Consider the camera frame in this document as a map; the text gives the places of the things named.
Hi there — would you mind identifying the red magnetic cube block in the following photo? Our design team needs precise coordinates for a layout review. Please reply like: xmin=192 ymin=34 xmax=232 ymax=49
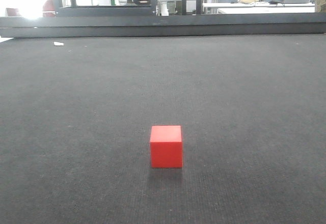
xmin=150 ymin=125 xmax=183 ymax=168

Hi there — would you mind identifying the white paper scrap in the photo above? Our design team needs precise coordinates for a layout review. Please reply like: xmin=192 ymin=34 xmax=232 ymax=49
xmin=53 ymin=41 xmax=64 ymax=46

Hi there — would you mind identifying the white background table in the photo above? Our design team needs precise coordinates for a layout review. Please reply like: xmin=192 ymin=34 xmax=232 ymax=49
xmin=203 ymin=2 xmax=315 ymax=14

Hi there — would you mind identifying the red object at left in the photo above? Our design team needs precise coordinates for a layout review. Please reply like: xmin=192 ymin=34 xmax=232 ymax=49
xmin=42 ymin=0 xmax=56 ymax=17

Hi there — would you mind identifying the black table edge rail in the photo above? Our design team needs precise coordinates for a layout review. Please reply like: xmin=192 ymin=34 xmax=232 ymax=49
xmin=1 ymin=13 xmax=325 ymax=38

